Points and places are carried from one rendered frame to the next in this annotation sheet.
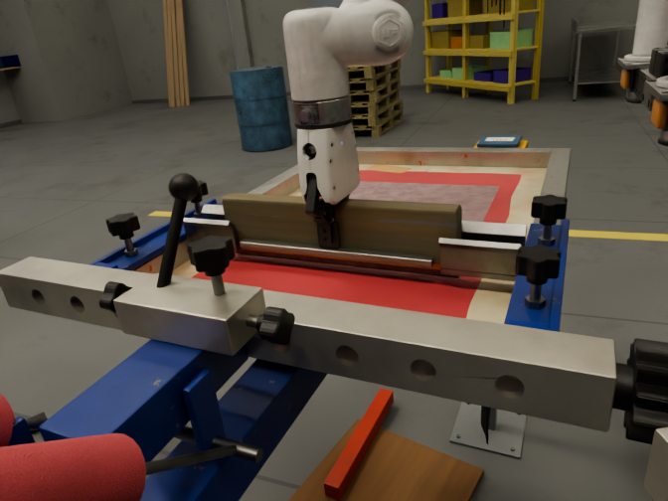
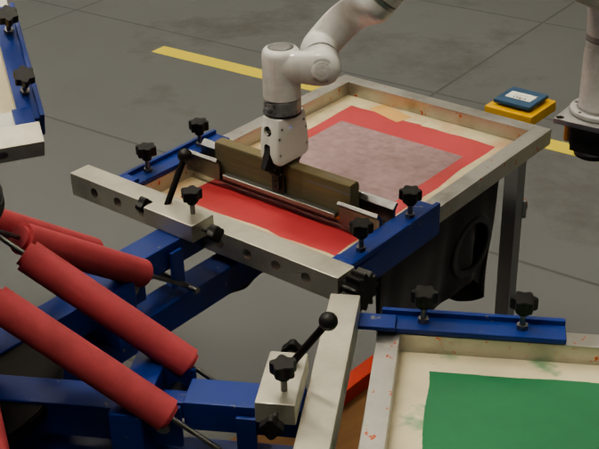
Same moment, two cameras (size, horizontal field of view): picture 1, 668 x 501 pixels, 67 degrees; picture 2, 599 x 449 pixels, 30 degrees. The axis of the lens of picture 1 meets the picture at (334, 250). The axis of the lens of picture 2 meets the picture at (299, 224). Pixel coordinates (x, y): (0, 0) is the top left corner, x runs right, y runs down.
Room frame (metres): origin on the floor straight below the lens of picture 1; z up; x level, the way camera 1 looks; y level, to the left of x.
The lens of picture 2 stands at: (-1.31, -0.48, 2.04)
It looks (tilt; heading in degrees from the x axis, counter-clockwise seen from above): 29 degrees down; 13
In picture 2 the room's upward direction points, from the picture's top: 2 degrees counter-clockwise
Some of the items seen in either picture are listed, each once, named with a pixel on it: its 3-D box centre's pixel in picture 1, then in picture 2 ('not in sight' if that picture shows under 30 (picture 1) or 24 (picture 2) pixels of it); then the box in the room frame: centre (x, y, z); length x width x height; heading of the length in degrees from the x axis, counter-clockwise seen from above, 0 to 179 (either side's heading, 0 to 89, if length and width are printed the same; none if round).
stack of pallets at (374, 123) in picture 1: (361, 96); not in sight; (6.74, -0.55, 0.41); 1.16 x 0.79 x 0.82; 155
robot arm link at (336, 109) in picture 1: (319, 109); (280, 104); (0.67, 0.00, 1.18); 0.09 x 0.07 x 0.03; 153
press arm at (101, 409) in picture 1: (159, 387); (159, 251); (0.35, 0.16, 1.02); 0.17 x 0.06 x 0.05; 153
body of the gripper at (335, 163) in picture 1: (326, 155); (283, 131); (0.68, 0.00, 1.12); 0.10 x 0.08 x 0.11; 153
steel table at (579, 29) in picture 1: (598, 54); not in sight; (7.87, -4.20, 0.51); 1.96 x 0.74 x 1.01; 157
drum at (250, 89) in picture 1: (261, 107); not in sight; (6.26, 0.68, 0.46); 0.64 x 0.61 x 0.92; 64
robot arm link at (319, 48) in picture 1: (348, 50); (300, 71); (0.68, -0.04, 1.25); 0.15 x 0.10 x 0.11; 105
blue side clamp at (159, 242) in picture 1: (172, 249); (176, 168); (0.77, 0.26, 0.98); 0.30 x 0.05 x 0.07; 153
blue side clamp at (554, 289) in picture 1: (539, 290); (385, 245); (0.52, -0.23, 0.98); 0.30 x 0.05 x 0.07; 153
